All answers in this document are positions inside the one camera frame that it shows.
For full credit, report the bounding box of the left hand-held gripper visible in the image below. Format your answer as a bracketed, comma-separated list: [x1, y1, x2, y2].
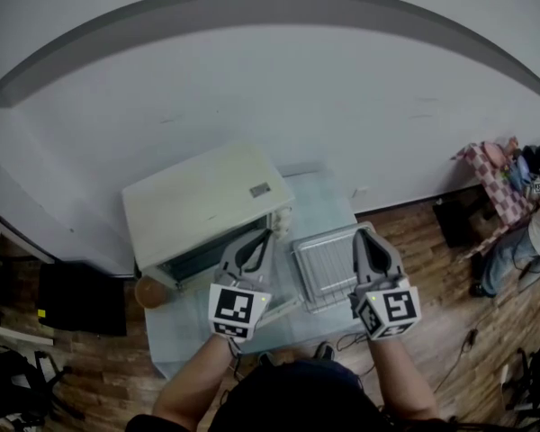
[208, 230, 275, 344]

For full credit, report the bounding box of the pink checked tablecloth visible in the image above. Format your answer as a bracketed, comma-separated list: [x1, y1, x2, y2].
[449, 141, 540, 260]

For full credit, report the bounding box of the small black box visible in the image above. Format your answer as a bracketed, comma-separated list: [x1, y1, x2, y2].
[431, 195, 485, 249]

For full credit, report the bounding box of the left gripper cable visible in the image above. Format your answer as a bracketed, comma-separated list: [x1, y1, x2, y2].
[224, 337, 247, 382]

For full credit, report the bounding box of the black cabinet with yellow sticker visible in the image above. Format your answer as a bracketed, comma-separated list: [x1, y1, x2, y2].
[38, 261, 128, 337]

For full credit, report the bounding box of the white toaster oven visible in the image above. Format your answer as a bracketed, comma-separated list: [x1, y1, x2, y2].
[121, 141, 301, 328]

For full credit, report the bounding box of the person's left forearm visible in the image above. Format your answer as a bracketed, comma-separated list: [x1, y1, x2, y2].
[151, 333, 235, 420]

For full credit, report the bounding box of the person's dark clothing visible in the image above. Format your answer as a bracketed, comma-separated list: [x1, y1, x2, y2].
[125, 360, 442, 432]

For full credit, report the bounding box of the pink plate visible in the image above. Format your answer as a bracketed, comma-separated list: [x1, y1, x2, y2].
[483, 136, 521, 166]

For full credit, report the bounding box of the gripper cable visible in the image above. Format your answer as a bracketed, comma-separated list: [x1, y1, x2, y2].
[335, 330, 370, 375]
[224, 337, 247, 382]

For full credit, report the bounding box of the black floor cable with adapter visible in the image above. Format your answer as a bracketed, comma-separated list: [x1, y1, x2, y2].
[431, 328, 478, 393]

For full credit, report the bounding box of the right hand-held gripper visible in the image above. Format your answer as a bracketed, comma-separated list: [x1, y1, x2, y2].
[348, 229, 422, 341]

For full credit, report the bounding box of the person's right forearm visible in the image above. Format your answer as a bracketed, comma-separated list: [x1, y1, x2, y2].
[368, 330, 440, 422]

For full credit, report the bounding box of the brown wooden bowl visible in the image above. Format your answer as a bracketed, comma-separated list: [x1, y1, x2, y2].
[134, 275, 168, 309]

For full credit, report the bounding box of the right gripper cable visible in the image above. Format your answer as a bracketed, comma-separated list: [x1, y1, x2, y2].
[335, 330, 370, 375]

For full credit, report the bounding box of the black office chair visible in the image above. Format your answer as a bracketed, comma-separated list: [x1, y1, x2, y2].
[0, 342, 86, 427]

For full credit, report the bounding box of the person's right shoe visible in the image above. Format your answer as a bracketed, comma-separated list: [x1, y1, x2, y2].
[314, 341, 337, 362]

